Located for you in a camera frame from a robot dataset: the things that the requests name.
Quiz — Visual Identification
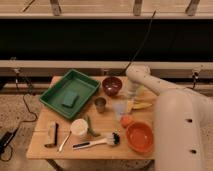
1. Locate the light blue towel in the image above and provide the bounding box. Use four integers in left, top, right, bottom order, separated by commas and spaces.
112, 101, 126, 120

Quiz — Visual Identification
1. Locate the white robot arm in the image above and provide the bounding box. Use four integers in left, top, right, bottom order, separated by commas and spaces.
126, 65, 213, 171

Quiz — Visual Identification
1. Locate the purple bowl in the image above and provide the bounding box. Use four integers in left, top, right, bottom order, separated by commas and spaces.
102, 76, 122, 97

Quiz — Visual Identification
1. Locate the orange bowl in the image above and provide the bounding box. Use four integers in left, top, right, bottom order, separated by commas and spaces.
125, 122, 153, 153

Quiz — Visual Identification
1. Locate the metal cup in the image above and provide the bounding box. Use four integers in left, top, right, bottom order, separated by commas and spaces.
94, 97, 106, 113

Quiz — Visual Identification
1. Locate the green plastic tray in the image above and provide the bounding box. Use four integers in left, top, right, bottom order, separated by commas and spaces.
40, 69, 101, 120

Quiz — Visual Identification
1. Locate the yellow banana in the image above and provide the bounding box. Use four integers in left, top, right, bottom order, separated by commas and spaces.
126, 100, 152, 113

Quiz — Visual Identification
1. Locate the light green cup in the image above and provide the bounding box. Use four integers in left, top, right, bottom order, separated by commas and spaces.
135, 85, 145, 96

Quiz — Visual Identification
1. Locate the green sponge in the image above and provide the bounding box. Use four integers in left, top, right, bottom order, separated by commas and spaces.
62, 91, 78, 107

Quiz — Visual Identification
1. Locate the small orange fruit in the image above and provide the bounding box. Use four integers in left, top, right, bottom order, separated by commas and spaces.
120, 115, 133, 128

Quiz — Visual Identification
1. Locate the white cup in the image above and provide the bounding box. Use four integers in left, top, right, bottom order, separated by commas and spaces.
70, 119, 88, 137

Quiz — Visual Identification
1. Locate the white dish brush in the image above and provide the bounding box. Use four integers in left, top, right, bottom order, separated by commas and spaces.
73, 132, 120, 149

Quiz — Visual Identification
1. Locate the metal spoon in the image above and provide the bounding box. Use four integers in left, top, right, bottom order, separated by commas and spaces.
58, 131, 71, 153

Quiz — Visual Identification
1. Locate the black power adapter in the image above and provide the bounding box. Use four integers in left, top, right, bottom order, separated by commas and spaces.
0, 129, 17, 151

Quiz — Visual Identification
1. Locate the black cable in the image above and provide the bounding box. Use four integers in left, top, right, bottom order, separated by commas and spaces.
118, 10, 157, 77

